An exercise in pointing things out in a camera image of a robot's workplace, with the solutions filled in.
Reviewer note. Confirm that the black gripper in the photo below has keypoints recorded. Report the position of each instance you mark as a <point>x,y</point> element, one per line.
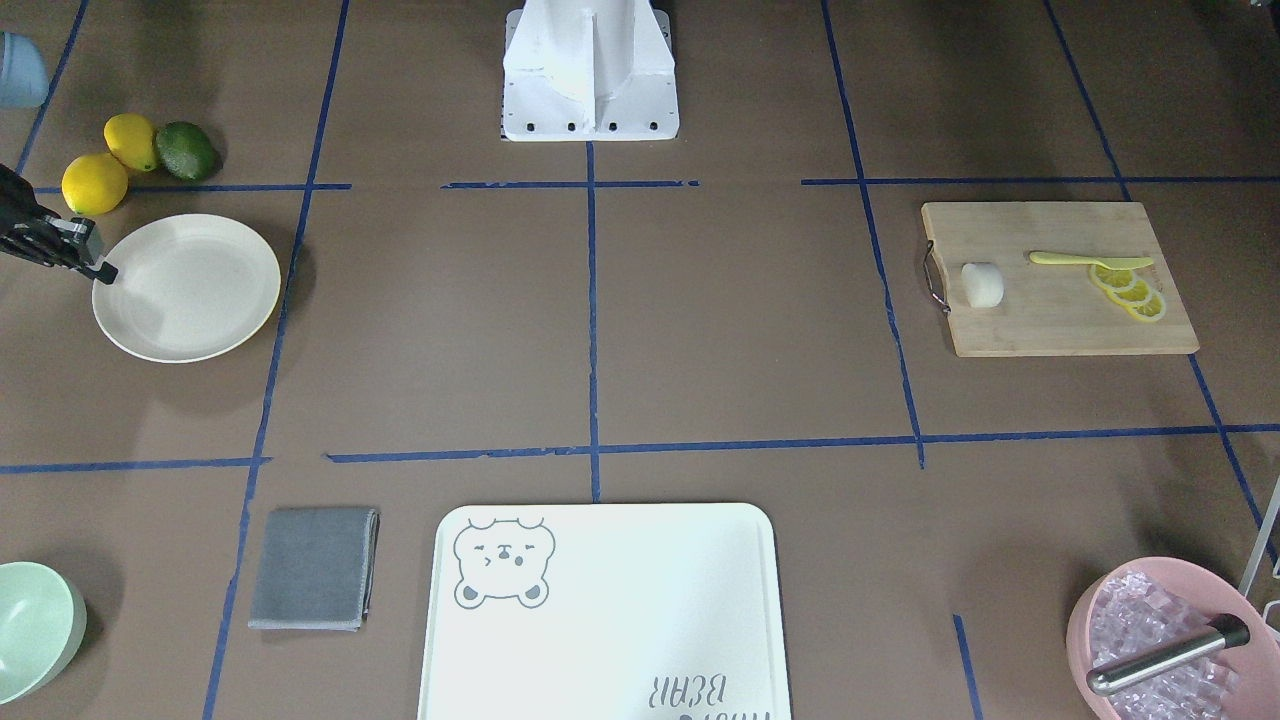
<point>32,243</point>

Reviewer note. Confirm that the cream round plate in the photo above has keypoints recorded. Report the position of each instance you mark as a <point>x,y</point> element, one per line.
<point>188,288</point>

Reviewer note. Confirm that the white steamed bun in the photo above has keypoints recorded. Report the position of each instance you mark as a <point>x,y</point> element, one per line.
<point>983,285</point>

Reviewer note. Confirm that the white bear tray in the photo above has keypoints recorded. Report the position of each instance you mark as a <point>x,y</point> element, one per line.
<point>605,611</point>

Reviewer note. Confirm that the yellow lemon front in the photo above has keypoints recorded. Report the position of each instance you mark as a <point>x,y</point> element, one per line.
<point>94,184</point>

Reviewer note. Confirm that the yellow lemon near avocado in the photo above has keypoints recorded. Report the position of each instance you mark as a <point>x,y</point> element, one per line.
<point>131,140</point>

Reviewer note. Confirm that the green avocado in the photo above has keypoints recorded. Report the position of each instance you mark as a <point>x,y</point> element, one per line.
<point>186,151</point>

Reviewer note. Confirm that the mint green bowl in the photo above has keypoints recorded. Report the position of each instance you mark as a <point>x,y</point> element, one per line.
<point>43,618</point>

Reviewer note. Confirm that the grey folded cloth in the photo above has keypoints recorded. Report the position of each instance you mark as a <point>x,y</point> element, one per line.
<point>316,569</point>

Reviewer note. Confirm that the bamboo cutting board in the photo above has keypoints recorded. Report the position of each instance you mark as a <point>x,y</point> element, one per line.
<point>1050,310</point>

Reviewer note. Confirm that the lemon slice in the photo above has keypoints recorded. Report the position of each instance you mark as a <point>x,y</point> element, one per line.
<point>1112,280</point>
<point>1151,310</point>
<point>1136,294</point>

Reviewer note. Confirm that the lemon slice middle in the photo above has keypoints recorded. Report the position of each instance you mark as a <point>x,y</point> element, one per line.
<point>1136,294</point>

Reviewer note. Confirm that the pink bowl with ice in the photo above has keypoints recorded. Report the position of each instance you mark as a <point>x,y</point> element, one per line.
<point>1148,601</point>

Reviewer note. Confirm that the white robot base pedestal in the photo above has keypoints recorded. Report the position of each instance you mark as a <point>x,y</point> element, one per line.
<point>589,71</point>

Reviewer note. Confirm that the metal black-handled tongs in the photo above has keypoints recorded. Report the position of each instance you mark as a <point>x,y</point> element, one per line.
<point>1221,632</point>

